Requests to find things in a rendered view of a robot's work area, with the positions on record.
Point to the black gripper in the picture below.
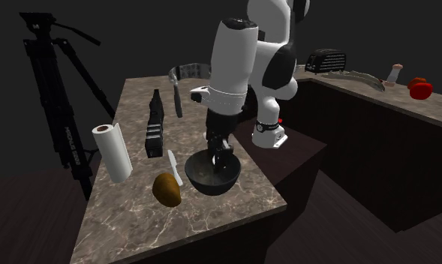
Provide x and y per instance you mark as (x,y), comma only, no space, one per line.
(220,124)

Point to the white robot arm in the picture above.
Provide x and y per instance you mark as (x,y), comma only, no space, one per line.
(233,55)

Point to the black bowl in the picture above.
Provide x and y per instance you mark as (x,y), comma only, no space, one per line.
(211,182)

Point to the white knife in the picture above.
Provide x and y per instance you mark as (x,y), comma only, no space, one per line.
(175,168)

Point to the dark robot stand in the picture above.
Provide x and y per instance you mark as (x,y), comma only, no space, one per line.
(279,161)

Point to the brown potato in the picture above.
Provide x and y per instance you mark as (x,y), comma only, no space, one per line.
(166,190)

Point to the white paper towel roll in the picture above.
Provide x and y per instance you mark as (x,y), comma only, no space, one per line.
(112,153)

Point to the black toaster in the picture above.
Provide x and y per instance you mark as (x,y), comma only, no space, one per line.
(325,61)

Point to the dark kitchen counter cabinet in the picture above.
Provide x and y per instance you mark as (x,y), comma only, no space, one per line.
(370,153)

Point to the white pepper mill brown cap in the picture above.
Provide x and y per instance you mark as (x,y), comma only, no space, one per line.
(393,75)

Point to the orange-red round fruit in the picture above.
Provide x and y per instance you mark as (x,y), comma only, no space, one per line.
(416,80)

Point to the red round fruit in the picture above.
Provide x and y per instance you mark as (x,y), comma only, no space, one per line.
(422,91)

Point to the black camera tripod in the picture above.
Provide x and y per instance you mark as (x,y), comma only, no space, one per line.
(59,109)

